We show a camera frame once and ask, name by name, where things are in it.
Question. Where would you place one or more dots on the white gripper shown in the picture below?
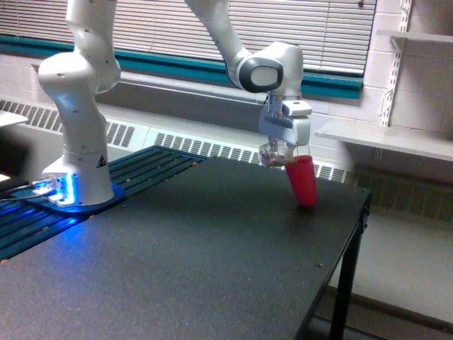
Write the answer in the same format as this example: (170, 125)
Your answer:
(285, 118)

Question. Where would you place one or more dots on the clear plastic cup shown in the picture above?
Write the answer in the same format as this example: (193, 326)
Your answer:
(278, 159)

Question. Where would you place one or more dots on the pink plastic cup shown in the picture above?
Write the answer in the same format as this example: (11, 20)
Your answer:
(302, 178)

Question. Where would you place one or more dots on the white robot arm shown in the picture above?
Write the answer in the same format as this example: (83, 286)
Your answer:
(73, 79)

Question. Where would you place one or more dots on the teal window sill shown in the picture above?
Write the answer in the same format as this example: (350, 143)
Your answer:
(330, 85)

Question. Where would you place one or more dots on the white window blinds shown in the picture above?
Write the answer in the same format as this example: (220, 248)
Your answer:
(334, 35)

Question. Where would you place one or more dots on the baseboard radiator heater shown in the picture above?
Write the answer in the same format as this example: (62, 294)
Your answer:
(132, 137)

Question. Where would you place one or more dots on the white object at left edge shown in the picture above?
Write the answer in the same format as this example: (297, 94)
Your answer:
(8, 119)

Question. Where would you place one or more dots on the white lower wall shelf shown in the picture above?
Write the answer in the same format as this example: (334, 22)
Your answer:
(397, 139)

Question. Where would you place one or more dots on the white wall shelf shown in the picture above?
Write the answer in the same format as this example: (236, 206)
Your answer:
(397, 139)
(424, 37)

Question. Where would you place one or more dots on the black table leg frame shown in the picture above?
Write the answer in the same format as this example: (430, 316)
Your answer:
(326, 237)

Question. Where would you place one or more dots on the white shelf rail bracket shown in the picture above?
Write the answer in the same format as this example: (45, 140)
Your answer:
(398, 42)

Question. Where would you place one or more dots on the white upper wall shelf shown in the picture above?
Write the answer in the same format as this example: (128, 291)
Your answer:
(424, 37)

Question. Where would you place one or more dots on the teal slatted rail bed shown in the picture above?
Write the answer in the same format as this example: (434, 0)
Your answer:
(35, 211)

